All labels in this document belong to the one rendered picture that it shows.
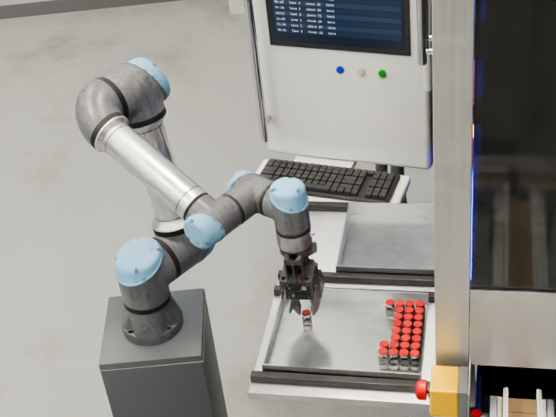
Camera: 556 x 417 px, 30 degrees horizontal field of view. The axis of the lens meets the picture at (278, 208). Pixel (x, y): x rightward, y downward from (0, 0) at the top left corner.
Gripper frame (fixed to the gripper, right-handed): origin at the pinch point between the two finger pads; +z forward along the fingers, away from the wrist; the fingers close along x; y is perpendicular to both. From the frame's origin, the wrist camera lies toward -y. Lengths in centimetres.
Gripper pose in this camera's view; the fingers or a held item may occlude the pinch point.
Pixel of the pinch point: (306, 307)
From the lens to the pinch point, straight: 235.7
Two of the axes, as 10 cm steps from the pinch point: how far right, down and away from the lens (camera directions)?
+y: -1.7, 6.0, -7.8
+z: 1.2, 8.0, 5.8
